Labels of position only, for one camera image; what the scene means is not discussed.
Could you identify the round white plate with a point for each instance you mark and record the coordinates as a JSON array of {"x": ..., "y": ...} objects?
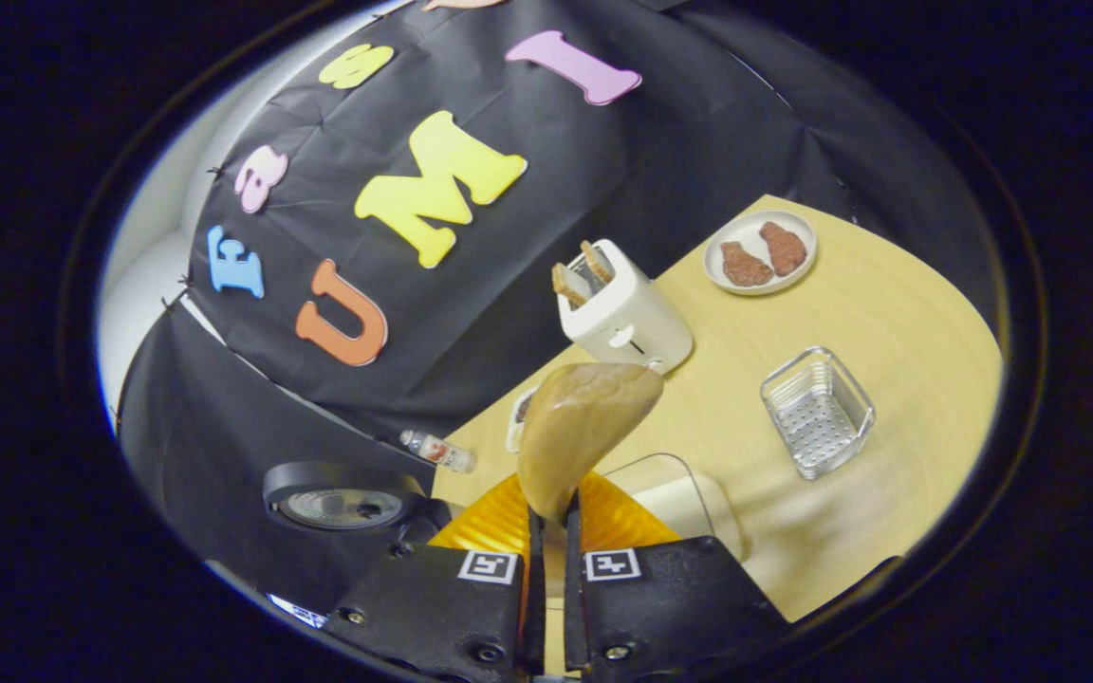
[{"x": 731, "y": 232}]

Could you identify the black backdrop cloth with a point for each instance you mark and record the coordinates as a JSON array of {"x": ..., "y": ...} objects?
[{"x": 509, "y": 313}]

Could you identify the toasted bread slice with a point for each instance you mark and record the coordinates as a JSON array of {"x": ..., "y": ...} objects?
[
  {"x": 597, "y": 261},
  {"x": 568, "y": 285}
]

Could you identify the white divided bean dish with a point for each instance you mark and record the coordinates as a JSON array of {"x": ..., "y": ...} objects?
[{"x": 520, "y": 417}]

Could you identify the small clear drink bottle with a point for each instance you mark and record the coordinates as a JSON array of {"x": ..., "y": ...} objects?
[{"x": 437, "y": 451}]

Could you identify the wooden spoon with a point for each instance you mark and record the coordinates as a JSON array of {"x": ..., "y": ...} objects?
[{"x": 575, "y": 427}]

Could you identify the brown meat piece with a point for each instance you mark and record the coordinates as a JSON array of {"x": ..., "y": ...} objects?
[
  {"x": 784, "y": 249},
  {"x": 746, "y": 266}
]

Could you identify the dark grey rice cooker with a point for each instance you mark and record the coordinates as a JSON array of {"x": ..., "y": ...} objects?
[{"x": 342, "y": 507}]

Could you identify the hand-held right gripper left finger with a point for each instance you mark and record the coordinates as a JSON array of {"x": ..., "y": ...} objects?
[{"x": 433, "y": 598}]

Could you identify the computer monitor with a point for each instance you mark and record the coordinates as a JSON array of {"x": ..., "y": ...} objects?
[{"x": 298, "y": 612}]

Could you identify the white toaster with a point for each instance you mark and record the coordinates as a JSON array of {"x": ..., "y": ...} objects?
[{"x": 627, "y": 323}]

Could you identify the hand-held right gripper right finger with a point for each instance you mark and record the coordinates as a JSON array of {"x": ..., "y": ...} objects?
[{"x": 670, "y": 598}]

